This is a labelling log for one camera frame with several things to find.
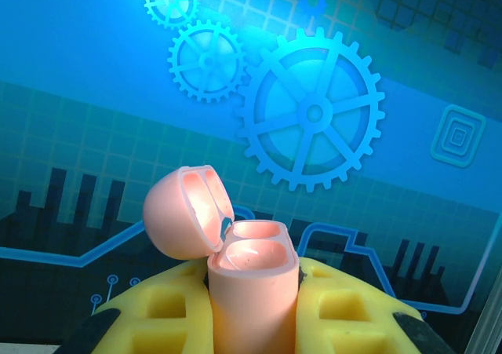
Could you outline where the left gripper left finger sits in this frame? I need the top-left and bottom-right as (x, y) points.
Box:
(62, 259), (216, 354)

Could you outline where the pink round charging case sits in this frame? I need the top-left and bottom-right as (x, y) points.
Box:
(143, 164), (302, 354)

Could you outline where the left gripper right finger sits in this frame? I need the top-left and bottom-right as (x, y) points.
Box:
(293, 256), (459, 354)

